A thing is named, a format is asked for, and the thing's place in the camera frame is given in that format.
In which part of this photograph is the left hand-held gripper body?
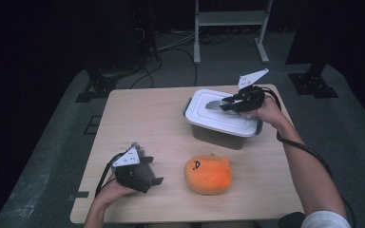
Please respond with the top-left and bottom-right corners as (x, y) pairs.
(112, 145), (153, 194)

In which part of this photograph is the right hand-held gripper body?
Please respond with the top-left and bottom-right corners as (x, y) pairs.
(234, 67), (270, 113)

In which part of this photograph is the white box lid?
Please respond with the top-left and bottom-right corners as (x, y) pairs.
(184, 88), (260, 138)

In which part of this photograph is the clear brown storage box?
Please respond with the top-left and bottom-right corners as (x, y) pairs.
(182, 96), (264, 151)

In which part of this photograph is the orange plush toy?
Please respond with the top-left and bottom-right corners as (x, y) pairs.
(183, 154), (233, 196)

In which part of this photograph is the person's left hand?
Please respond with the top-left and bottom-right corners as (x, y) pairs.
(93, 179), (139, 210)

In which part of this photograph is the person's right hand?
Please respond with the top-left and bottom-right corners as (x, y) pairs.
(248, 96), (291, 131)

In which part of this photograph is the black tape strip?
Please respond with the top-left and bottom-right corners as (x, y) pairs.
(67, 191), (90, 202)

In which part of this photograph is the white metal stand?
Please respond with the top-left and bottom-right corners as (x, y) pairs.
(193, 0), (274, 66)

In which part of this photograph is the dark equipment stand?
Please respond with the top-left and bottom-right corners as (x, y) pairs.
(129, 0), (161, 63)

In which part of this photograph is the person's white shirt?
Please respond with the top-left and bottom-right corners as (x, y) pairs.
(300, 210), (353, 228)

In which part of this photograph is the left hand-held gripper cable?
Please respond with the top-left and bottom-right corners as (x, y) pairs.
(94, 152), (126, 198)

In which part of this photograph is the black floor cable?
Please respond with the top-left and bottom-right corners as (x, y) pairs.
(156, 47), (199, 87)
(128, 56), (164, 89)

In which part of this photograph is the black stand with base plate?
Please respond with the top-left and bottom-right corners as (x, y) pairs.
(74, 56), (131, 104)
(285, 0), (340, 99)

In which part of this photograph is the light grey floor cable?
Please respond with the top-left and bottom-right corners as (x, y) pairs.
(156, 31), (198, 52)

